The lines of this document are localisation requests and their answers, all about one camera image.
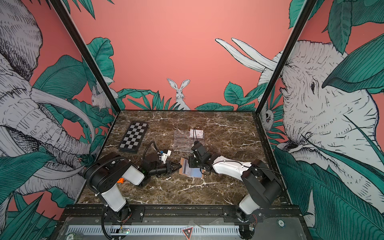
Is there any white perforated cable tray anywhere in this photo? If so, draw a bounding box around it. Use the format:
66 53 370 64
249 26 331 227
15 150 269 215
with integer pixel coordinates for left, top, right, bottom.
66 225 240 236

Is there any black corner frame post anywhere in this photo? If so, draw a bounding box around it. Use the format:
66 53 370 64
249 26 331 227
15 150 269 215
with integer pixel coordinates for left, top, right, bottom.
50 0 121 115
256 0 317 115

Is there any black front mounting rail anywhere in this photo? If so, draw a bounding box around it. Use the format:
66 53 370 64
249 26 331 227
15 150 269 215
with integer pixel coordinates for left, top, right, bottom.
59 204 304 224

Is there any black white checkered board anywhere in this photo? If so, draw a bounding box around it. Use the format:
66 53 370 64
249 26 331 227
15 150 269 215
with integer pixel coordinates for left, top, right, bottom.
119 121 149 154

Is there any white pink credit card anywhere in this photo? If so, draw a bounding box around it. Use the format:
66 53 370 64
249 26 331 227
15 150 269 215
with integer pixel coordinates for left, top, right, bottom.
190 129 204 139

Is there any black corner frame post right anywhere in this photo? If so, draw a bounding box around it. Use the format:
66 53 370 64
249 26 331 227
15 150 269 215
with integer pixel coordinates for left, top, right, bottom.
256 0 317 115

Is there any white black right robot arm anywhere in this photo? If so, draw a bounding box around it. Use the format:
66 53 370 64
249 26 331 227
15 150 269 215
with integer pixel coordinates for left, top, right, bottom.
188 155 284 223

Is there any black corner frame post left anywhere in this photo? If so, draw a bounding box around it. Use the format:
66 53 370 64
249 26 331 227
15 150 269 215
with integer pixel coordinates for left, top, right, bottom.
50 0 121 115

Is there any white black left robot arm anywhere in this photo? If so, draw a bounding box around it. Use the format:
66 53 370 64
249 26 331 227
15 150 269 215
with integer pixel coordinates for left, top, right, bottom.
83 151 182 213

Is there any clear acrylic organizer box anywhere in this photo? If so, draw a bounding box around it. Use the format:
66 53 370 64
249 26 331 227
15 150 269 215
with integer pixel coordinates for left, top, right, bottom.
174 130 205 153

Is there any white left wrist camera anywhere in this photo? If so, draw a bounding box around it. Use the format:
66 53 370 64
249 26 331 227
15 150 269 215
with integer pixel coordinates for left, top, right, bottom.
159 150 172 164

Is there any red triangle warning sticker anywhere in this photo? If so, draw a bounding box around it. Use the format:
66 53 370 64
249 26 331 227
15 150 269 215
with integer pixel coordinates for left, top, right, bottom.
182 227 194 240

